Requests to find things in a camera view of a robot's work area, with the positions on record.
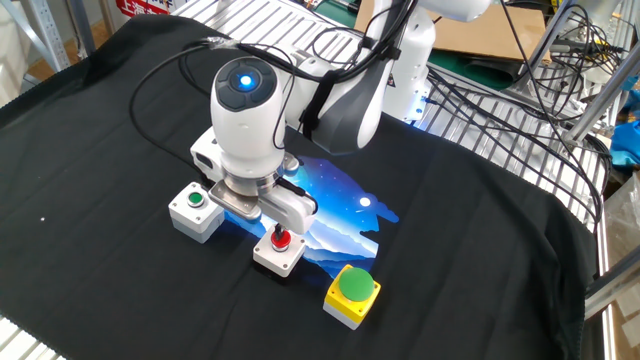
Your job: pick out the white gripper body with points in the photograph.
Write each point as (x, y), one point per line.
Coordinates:
(295, 212)

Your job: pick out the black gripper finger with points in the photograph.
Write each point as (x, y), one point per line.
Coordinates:
(278, 232)

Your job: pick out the white box red button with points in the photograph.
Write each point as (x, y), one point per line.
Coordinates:
(272, 260)

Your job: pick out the white box small green button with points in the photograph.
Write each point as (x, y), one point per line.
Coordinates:
(197, 215)

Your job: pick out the yellow box green mushroom button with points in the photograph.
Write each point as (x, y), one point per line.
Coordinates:
(352, 295)

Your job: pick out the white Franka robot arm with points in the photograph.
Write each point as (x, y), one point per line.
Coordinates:
(245, 135)

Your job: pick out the black cloth with blue print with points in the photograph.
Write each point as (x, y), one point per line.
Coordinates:
(100, 275)

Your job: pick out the red white printed sign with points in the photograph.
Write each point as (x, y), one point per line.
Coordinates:
(145, 6)

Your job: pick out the flat cardboard sheet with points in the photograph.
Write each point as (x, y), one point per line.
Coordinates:
(480, 30)

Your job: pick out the clear plastic bag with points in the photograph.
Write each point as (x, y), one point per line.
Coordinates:
(625, 215)

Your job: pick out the blue plastic bag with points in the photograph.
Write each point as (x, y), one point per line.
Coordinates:
(627, 145)

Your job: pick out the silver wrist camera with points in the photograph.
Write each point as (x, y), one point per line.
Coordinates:
(235, 202)

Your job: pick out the grey metal post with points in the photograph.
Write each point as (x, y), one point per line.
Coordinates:
(80, 25)

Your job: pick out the aluminium frame beam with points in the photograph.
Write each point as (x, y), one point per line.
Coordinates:
(612, 295)
(600, 97)
(542, 45)

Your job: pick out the perforated metal post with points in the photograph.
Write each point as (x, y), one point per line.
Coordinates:
(45, 35)

